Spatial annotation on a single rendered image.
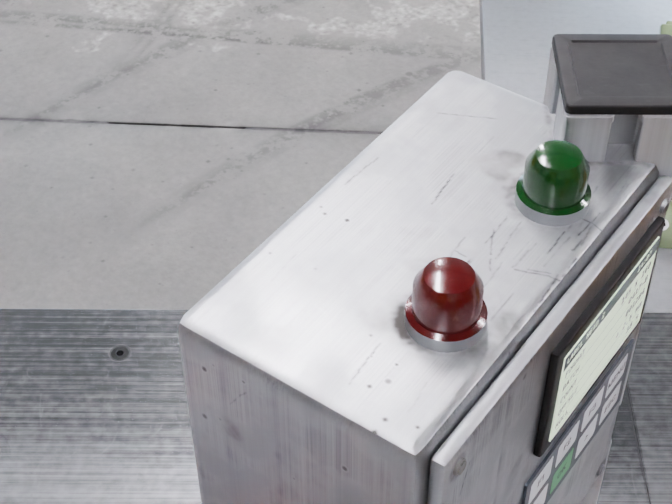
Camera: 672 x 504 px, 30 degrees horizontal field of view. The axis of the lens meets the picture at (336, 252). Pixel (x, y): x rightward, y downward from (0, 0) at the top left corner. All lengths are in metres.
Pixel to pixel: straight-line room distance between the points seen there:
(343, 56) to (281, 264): 2.64
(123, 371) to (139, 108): 1.72
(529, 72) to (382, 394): 1.25
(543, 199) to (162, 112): 2.50
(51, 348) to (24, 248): 1.35
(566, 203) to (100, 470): 0.80
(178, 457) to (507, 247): 0.78
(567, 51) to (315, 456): 0.18
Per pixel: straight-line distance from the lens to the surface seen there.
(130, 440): 1.19
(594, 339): 0.45
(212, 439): 0.44
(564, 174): 0.43
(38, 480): 1.18
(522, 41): 1.66
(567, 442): 0.50
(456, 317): 0.38
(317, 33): 3.13
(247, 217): 2.61
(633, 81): 0.46
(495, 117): 0.48
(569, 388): 0.45
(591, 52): 0.48
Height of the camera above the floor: 1.77
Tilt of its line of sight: 44 degrees down
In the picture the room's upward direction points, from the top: straight up
